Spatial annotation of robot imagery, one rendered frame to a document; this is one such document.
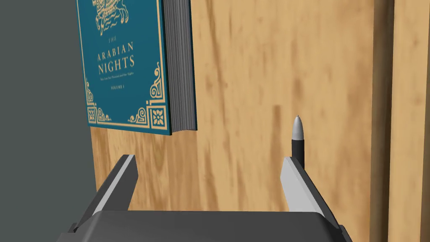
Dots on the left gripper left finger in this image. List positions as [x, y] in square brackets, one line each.
[117, 186]

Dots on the teal book with gold print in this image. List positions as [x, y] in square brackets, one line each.
[127, 64]

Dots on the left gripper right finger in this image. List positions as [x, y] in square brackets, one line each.
[300, 191]

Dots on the black pen with silver tip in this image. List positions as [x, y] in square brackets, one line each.
[298, 144]

